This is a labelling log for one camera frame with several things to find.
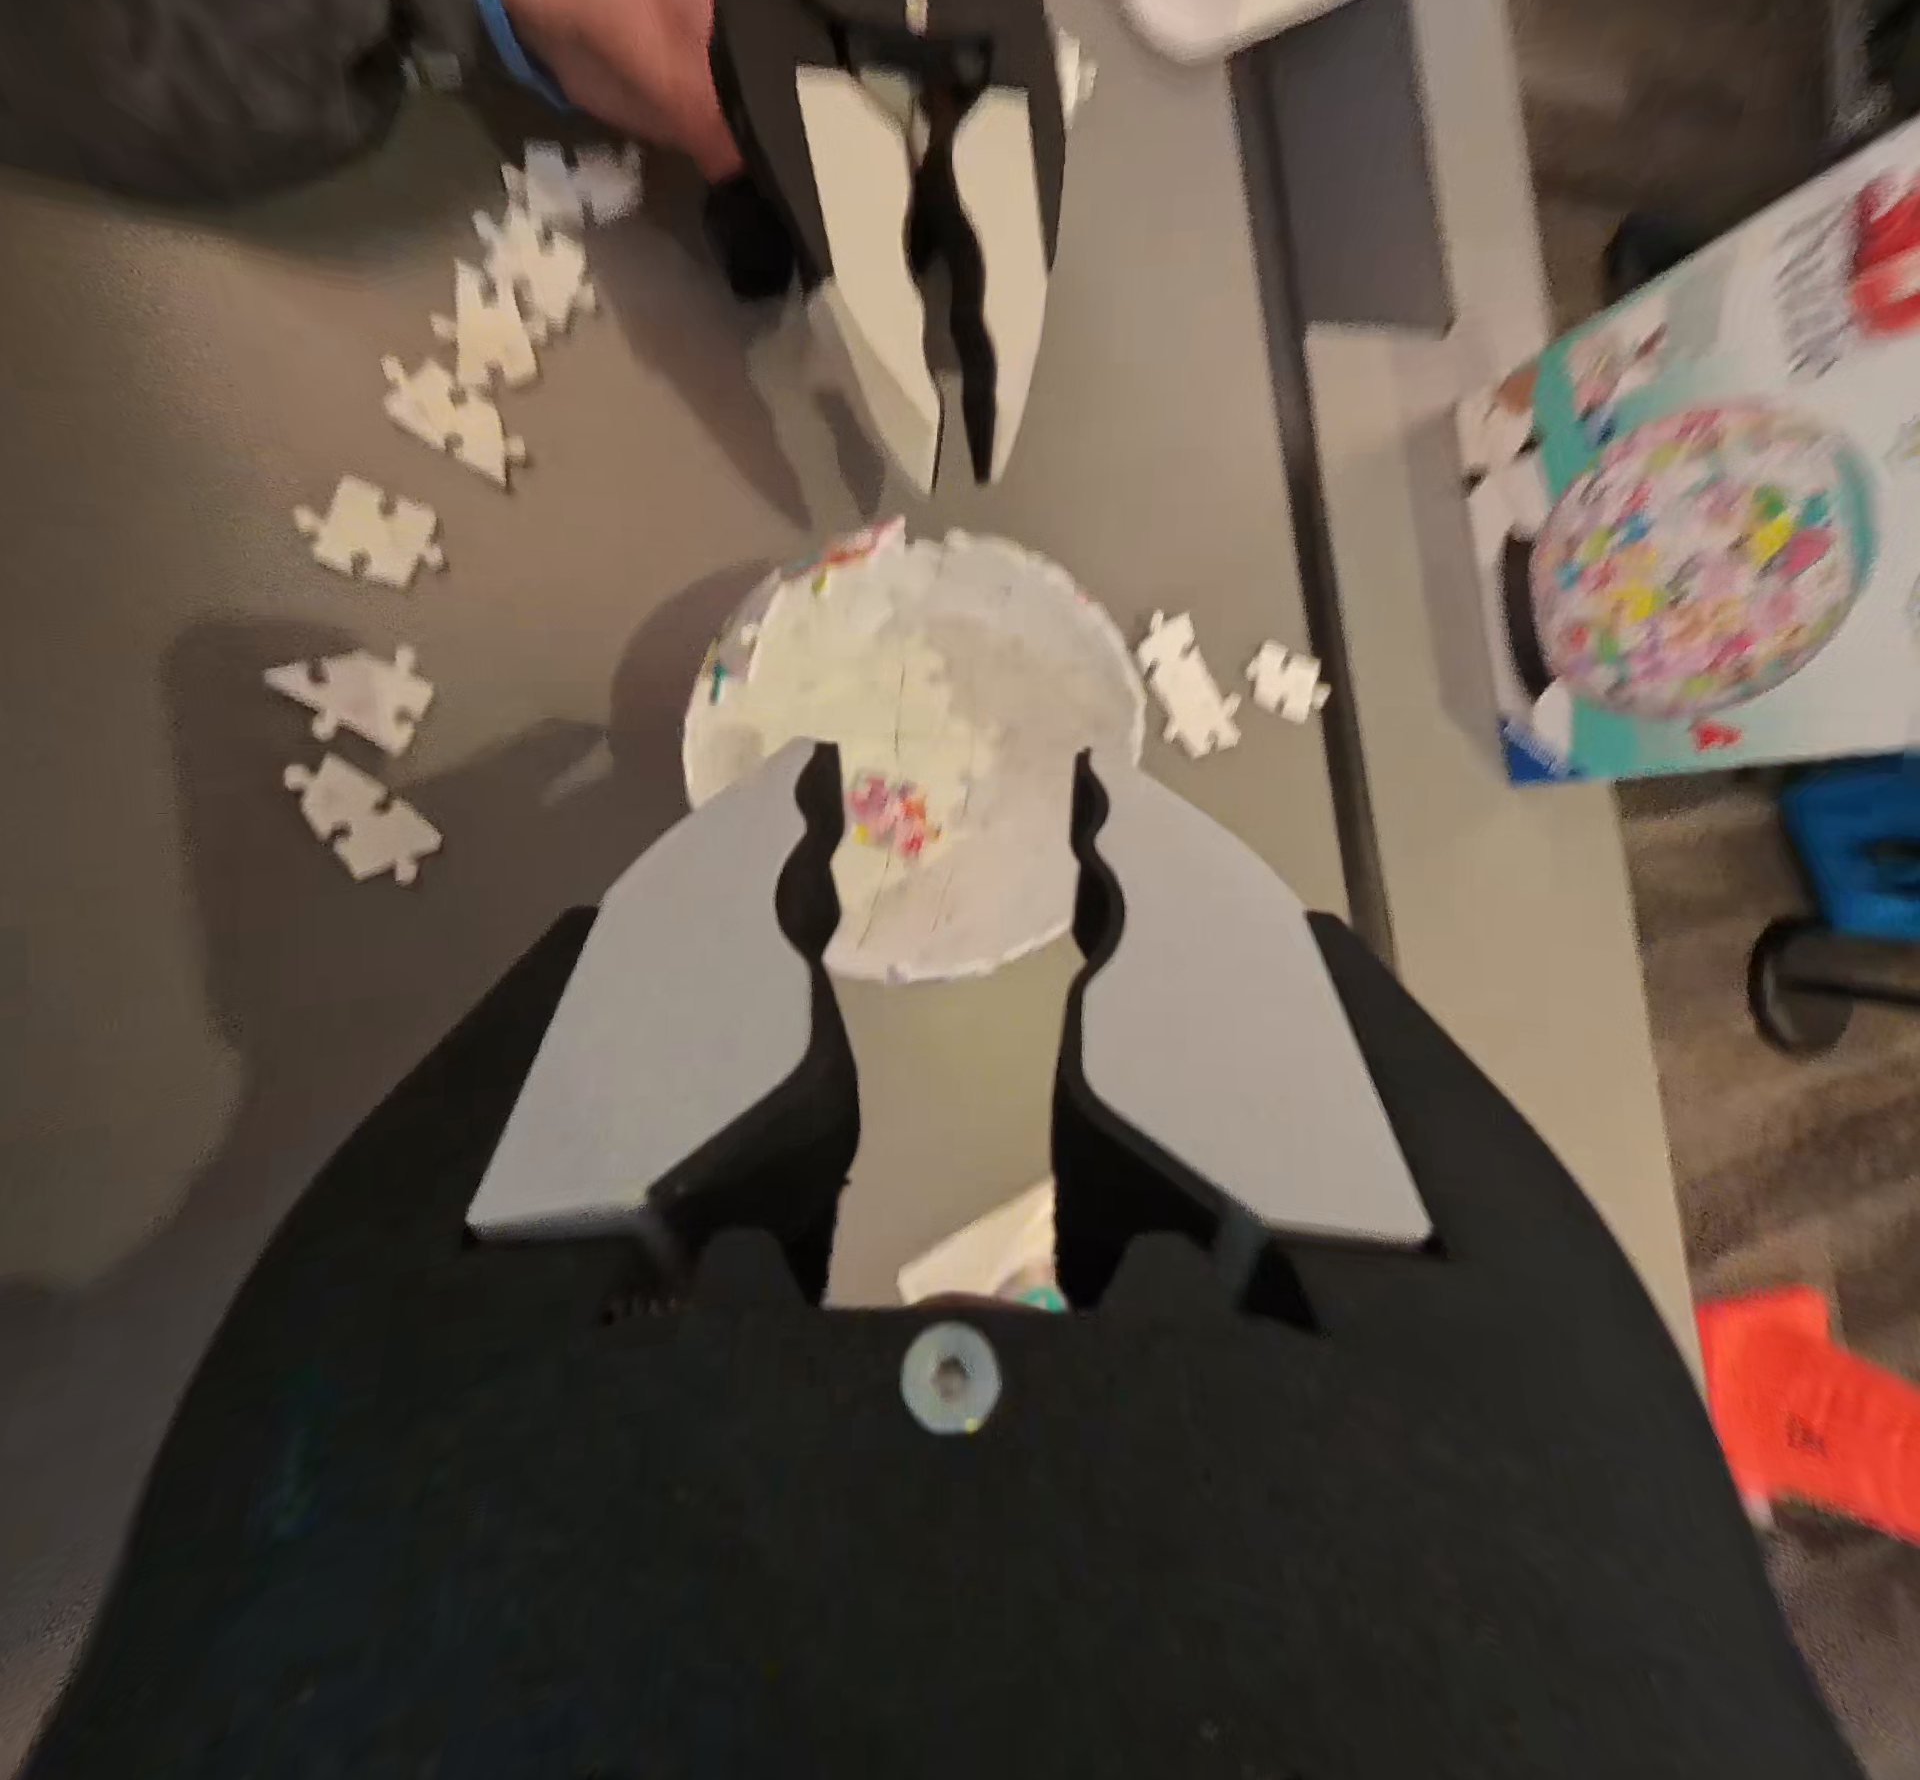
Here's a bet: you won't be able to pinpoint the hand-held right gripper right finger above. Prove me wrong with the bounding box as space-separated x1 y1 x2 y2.
1048 748 1440 1316

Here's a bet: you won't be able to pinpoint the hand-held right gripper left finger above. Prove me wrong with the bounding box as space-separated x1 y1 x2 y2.
466 742 870 1308

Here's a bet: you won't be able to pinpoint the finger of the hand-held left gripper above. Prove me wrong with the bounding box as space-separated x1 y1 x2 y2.
943 78 1060 488
790 66 962 494

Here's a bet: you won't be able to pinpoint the colourful puzzle ball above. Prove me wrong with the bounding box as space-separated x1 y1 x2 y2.
682 519 1151 987

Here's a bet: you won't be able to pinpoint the person's left forearm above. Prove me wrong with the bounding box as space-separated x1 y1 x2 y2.
0 0 513 200

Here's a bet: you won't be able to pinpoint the white puzzle leaflet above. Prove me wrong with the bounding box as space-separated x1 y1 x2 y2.
898 1176 1060 1311

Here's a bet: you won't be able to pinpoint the two joined white puzzle pieces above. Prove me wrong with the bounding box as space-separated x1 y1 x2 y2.
1133 608 1250 765

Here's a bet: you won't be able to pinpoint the single white puzzle piece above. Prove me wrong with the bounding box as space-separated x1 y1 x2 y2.
1243 639 1333 728

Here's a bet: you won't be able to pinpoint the row of white puzzle pieces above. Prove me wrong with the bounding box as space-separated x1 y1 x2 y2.
263 137 650 890

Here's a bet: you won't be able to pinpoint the colourful puzzle box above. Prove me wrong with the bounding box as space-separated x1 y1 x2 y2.
1458 114 1920 790

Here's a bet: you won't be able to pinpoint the black flat panel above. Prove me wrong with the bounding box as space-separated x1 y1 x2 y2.
1237 0 1461 348

